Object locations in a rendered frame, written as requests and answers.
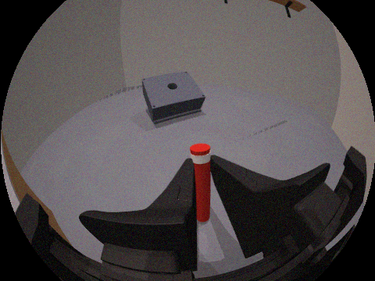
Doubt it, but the grey sloped panel with hole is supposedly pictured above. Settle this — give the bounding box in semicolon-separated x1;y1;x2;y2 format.
141;72;206;124

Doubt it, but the red peg with white band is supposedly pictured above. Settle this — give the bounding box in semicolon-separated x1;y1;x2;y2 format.
191;144;212;222

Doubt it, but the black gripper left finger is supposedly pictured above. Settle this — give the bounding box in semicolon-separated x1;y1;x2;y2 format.
79;158;198;271

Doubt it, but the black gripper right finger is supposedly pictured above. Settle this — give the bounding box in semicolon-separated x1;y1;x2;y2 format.
210;155;330;258

